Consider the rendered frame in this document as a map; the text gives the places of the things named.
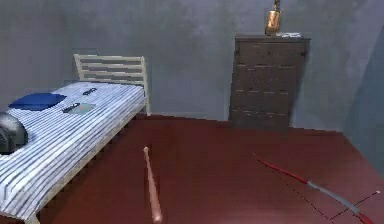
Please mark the dark brown chest of drawers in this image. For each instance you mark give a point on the dark brown chest of drawers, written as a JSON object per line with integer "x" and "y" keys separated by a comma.
{"x": 263, "y": 83}

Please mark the pale grey flat book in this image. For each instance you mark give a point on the pale grey flat book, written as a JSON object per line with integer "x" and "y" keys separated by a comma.
{"x": 82, "y": 108}

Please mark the golden brown vase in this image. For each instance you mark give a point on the golden brown vase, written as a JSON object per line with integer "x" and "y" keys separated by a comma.
{"x": 273, "y": 20}

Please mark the white flat object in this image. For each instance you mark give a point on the white flat object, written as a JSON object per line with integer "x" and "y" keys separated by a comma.
{"x": 289, "y": 34}

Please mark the cream bed with striped cover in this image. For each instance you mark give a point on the cream bed with striped cover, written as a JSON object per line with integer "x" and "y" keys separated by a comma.
{"x": 66, "y": 140}

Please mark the blue pillow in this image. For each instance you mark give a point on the blue pillow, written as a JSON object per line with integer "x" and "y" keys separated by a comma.
{"x": 37, "y": 100}

